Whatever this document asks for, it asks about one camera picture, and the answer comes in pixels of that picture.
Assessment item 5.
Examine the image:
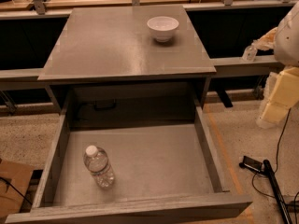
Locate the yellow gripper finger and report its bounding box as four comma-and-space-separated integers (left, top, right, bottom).
256, 66, 299, 129
253, 27, 277, 51

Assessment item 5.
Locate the clear plastic water bottle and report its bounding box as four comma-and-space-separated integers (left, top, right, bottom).
83, 145, 115, 189

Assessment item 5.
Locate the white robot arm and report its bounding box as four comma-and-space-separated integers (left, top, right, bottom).
253, 2, 299, 129

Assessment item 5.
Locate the small clear sanitizer bottle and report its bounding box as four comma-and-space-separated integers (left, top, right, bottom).
242, 45, 258, 62

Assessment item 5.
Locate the grey open top drawer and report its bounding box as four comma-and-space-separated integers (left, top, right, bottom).
5, 105, 253, 224

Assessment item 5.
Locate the black floor stand bar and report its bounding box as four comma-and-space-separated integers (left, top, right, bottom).
263, 160, 292, 224

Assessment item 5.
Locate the white ceramic bowl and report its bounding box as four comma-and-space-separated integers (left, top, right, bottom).
147, 16, 179, 42

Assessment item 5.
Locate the grey wooden cabinet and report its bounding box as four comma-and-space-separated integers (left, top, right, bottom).
39, 6, 216, 129

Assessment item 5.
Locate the brown cardboard box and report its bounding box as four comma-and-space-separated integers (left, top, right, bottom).
0, 160, 34, 218

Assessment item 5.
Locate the black cable on floor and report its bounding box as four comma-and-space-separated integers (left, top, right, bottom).
251, 107, 292, 200

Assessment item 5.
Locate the grey long bench rail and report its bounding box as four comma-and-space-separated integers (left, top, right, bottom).
0, 55, 284, 91

